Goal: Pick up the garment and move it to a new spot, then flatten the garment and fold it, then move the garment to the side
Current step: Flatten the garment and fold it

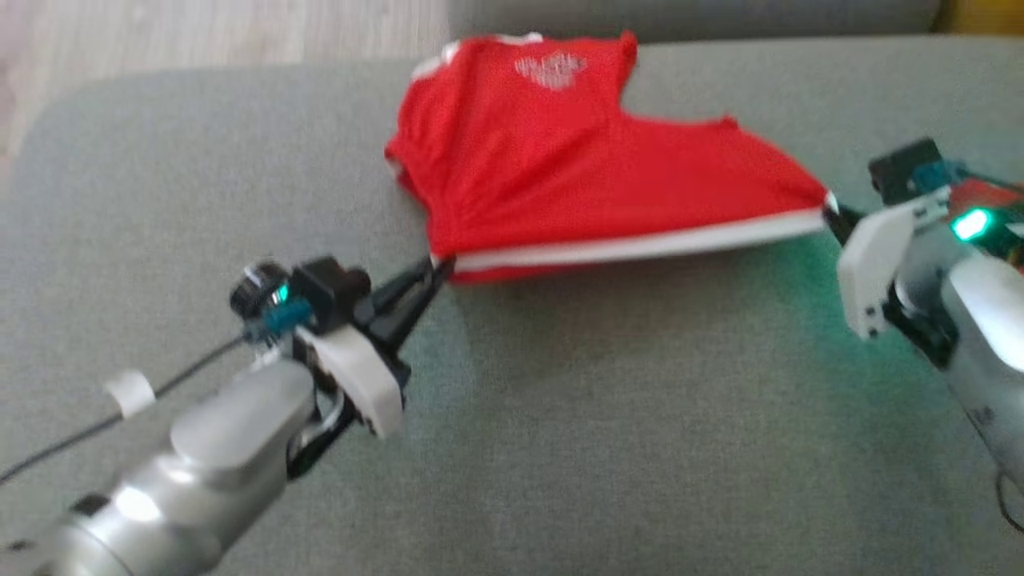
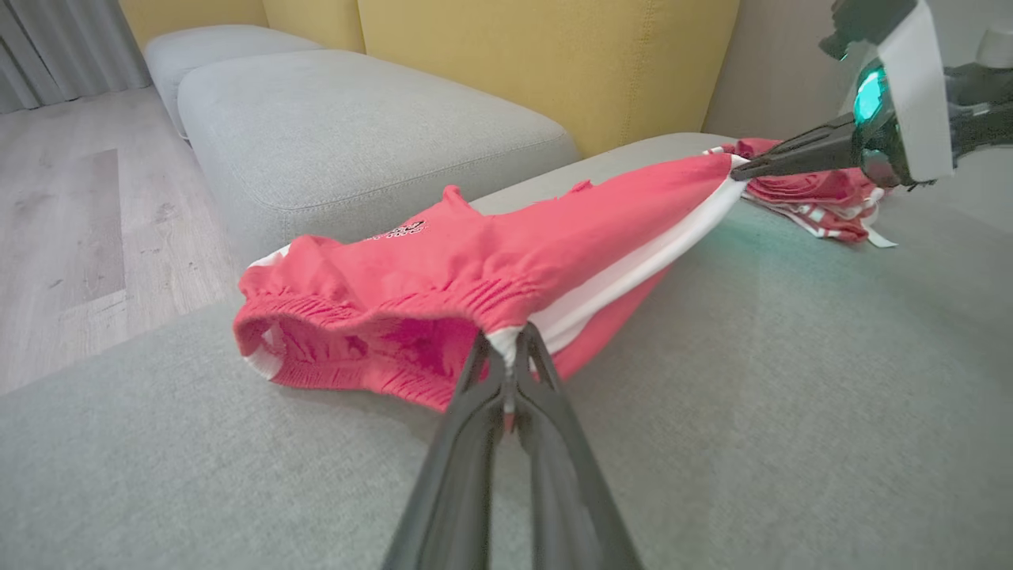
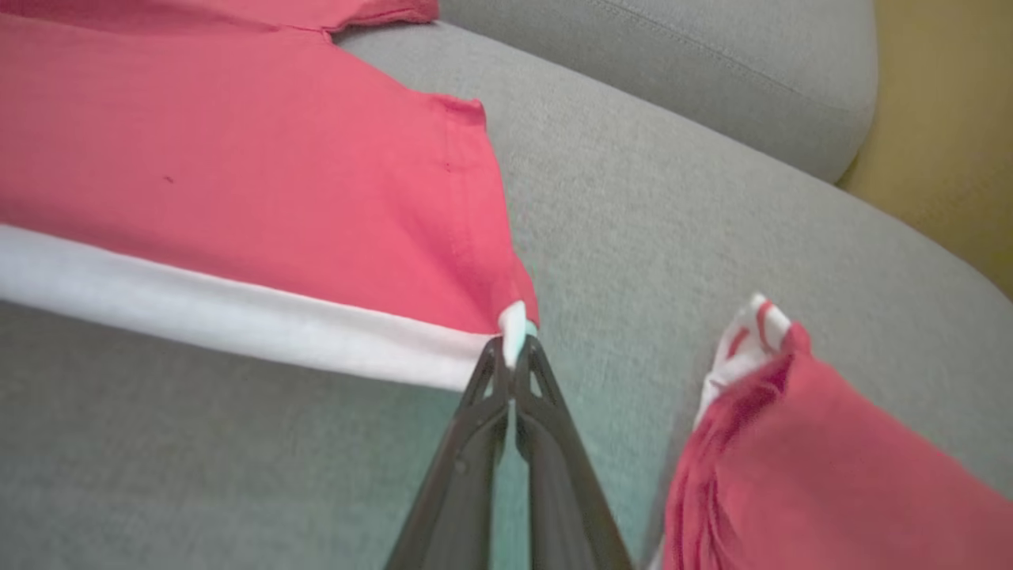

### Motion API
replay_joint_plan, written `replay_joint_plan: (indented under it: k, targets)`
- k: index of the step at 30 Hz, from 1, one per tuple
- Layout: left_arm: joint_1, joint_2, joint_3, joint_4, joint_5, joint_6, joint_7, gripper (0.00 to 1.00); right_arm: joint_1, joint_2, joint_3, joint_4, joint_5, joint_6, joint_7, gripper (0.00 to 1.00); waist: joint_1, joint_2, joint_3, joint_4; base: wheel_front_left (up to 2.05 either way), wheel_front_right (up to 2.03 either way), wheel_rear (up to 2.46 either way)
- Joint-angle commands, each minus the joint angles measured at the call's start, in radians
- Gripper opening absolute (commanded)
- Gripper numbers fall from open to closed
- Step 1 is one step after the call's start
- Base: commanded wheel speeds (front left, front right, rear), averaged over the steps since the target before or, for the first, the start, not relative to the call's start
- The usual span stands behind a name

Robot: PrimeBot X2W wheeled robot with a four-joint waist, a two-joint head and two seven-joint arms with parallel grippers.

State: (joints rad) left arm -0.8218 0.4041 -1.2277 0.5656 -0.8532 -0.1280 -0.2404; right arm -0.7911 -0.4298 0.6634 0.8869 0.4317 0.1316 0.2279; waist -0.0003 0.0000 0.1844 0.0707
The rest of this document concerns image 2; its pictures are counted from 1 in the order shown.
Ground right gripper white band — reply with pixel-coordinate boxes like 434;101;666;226
729;0;955;191

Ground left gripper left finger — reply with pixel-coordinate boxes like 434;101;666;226
384;332;508;570

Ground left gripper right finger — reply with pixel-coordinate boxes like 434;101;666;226
510;322;643;570

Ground red basketball jersey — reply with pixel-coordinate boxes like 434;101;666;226
704;137;900;249

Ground red shorts with white stripe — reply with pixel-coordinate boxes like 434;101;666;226
233;150;749;413

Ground large grey chaise cushion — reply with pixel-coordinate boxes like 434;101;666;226
0;132;1013;570

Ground wide yellow backrest cushion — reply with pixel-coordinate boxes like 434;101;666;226
356;0;742;158

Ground grey sofa seat cushion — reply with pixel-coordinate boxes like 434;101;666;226
145;24;325;143
178;50;582;267

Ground narrow yellow backrest cushion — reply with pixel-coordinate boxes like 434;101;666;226
261;0;366;55

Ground yellow sofa armrest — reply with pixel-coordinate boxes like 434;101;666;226
119;0;270;48

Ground beige grey curtain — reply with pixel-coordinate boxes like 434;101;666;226
0;0;152;116

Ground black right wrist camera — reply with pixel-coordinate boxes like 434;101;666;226
819;0;919;61

